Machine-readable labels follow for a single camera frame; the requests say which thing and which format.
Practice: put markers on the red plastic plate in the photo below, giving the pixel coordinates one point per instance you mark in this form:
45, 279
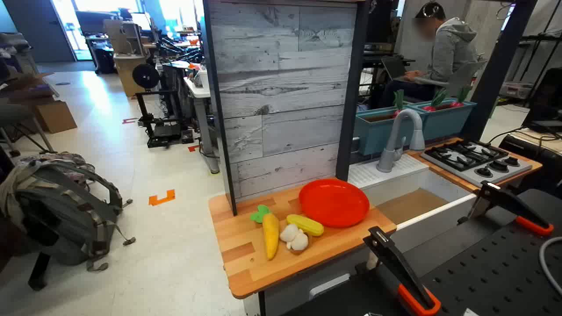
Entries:
333, 202

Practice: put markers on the black equipment stand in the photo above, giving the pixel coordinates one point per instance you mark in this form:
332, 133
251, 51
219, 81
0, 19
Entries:
159, 125

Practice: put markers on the toy stove top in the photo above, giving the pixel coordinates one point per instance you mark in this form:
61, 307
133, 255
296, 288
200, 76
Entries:
474, 160

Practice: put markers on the seated person gray hoodie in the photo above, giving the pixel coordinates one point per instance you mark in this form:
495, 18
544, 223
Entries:
453, 54

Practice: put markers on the gray desk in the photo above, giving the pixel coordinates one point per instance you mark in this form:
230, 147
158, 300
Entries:
202, 111

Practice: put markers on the gray wood-look back panel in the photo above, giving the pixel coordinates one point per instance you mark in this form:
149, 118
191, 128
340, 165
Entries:
281, 88

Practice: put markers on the yellow toy vegetable green top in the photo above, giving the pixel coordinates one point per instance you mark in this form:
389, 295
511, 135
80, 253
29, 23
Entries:
270, 237

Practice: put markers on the brown cardboard box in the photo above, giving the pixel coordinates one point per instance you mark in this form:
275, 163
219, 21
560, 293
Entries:
54, 116

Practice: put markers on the black frame post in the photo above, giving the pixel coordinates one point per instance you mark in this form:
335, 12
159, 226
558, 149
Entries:
217, 116
349, 105

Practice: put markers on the white toy sink unit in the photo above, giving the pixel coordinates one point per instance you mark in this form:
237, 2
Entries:
386, 176

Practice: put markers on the wooden stove counter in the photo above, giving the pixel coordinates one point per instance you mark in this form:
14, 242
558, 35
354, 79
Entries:
447, 176

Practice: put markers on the black perforated board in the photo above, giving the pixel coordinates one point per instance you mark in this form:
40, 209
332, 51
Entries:
497, 274

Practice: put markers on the dark laptop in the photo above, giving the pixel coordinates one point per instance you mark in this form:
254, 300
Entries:
395, 67

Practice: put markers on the yellow toy squash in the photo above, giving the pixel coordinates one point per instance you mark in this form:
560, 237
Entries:
305, 225

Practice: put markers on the white toy garlic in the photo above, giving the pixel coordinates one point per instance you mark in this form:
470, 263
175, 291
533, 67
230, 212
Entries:
293, 239

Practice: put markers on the gray backpack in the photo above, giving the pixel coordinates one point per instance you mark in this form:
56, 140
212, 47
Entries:
58, 211

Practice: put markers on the gray toy tap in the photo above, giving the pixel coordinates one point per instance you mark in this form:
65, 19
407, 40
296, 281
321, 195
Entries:
400, 125

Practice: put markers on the beige cabinet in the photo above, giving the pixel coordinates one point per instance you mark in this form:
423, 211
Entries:
124, 53

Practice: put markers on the blue plastic bin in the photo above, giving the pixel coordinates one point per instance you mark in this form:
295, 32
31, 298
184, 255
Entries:
374, 132

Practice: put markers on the dark metal pole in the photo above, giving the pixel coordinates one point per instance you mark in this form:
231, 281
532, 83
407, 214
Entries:
497, 63

